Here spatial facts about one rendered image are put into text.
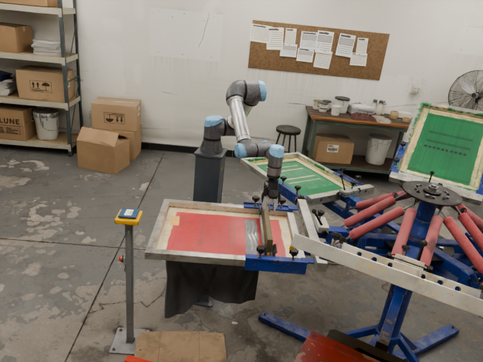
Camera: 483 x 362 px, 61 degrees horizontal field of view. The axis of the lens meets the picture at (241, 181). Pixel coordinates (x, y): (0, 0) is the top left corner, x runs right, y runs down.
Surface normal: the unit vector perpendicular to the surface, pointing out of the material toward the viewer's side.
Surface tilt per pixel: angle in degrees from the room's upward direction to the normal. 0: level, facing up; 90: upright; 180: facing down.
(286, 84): 90
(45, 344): 0
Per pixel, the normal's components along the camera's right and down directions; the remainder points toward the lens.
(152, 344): 0.10, -0.91
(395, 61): 0.01, 0.40
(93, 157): -0.23, 0.37
